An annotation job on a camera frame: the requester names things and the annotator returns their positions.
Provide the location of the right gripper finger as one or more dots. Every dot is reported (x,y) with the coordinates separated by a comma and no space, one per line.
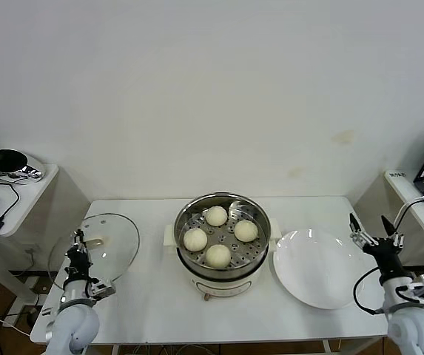
(391,233)
(361,234)

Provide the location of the white labelled power strip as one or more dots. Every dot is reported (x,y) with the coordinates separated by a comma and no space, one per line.
(397,175)

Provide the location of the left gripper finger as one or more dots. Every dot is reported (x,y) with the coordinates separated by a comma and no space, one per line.
(83,240)
(76,239)

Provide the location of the left wrist camera silver box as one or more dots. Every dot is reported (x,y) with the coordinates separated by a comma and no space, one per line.
(104,290)

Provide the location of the cream electric cooking pot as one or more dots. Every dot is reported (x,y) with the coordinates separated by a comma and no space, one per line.
(222,286)

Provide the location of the white steamed baozi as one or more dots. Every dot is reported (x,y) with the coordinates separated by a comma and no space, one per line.
(246,230)
(195,239)
(218,256)
(216,215)

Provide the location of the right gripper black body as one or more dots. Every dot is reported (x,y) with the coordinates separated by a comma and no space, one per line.
(387,255)

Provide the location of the white wall socket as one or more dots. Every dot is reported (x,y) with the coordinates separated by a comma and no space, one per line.
(30,251)

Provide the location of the white round plate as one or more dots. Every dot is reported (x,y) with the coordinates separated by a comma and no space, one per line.
(308,273)

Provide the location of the steel perforated steamer basket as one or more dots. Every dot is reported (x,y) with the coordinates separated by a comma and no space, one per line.
(259,229)

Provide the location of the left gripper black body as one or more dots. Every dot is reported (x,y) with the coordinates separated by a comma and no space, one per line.
(78,264)

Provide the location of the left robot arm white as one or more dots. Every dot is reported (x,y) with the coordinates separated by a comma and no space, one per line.
(73,318)

